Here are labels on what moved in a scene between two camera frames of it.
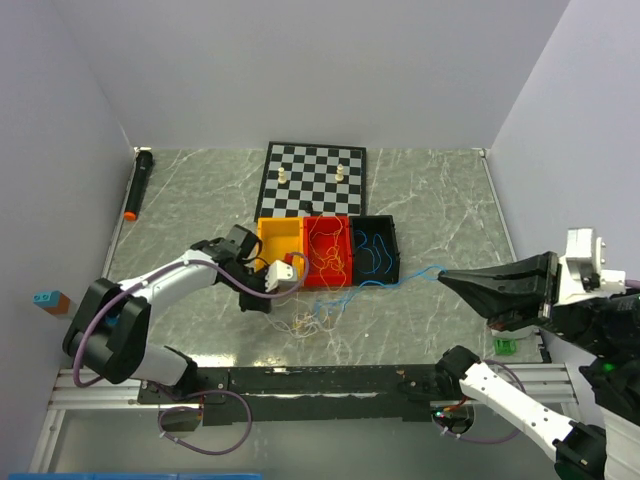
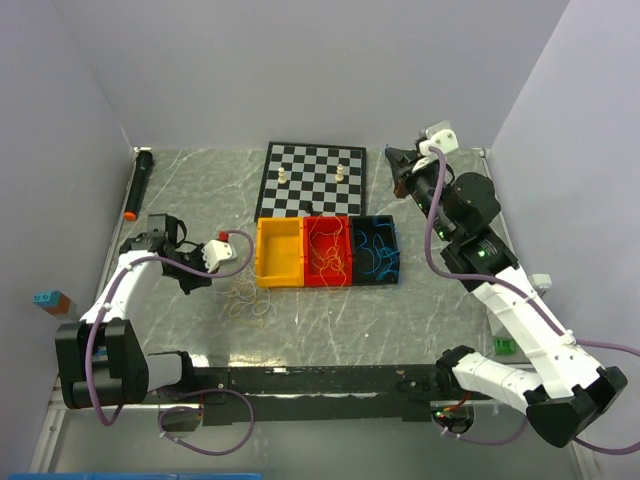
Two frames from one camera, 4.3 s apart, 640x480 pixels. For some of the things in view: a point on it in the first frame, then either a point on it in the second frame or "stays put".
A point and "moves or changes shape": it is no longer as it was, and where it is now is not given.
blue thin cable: [350, 296] -> [386, 259]
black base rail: [308, 394] stays put
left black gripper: [255, 302] -> [199, 281]
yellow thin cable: [301, 320] moves or changes shape
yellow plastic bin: [280, 236] stays put
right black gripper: [507, 292] -> [403, 161]
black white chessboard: [313, 180] stays put
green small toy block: [505, 346] stays put
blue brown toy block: [54, 302] stays put
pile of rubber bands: [325, 253] stays put
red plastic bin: [327, 247] stays put
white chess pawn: [339, 173] stays put
